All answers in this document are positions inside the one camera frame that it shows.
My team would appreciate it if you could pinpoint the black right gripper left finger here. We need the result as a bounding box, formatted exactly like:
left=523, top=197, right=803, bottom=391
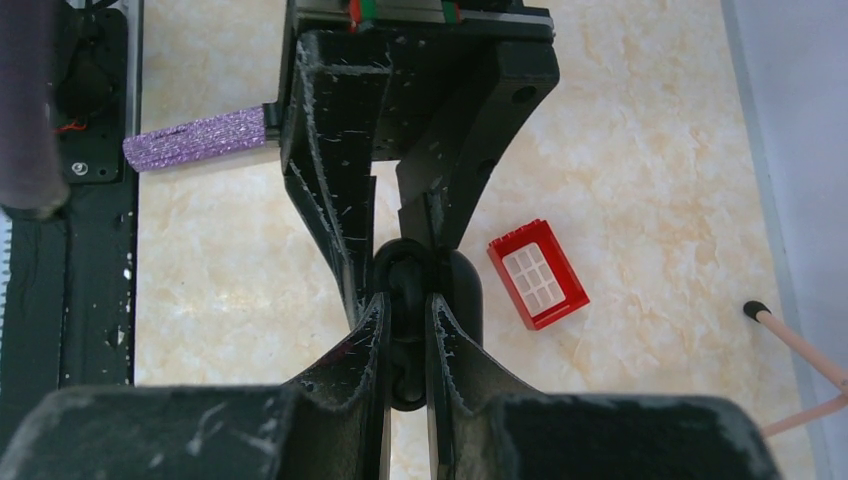
left=1, top=293, right=391, bottom=479

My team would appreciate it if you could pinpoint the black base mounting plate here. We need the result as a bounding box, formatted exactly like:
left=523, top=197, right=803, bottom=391
left=1, top=1, right=143, bottom=443

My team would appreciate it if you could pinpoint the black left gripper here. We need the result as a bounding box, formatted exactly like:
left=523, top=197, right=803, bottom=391
left=278, top=1, right=560, bottom=327

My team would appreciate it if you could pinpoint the red toy window brick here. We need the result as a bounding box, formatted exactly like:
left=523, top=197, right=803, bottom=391
left=487, top=219, right=590, bottom=331

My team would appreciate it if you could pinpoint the purple glitter microphone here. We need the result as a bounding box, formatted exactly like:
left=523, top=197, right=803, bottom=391
left=122, top=102, right=282, bottom=173

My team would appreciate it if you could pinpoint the pink music stand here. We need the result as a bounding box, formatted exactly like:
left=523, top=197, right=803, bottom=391
left=742, top=300, right=847, bottom=437

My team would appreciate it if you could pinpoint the black oval earbud case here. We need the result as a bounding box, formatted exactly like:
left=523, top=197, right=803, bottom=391
left=373, top=238, right=484, bottom=412

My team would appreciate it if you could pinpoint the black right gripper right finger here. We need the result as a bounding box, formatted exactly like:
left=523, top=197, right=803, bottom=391
left=426, top=296, right=781, bottom=479

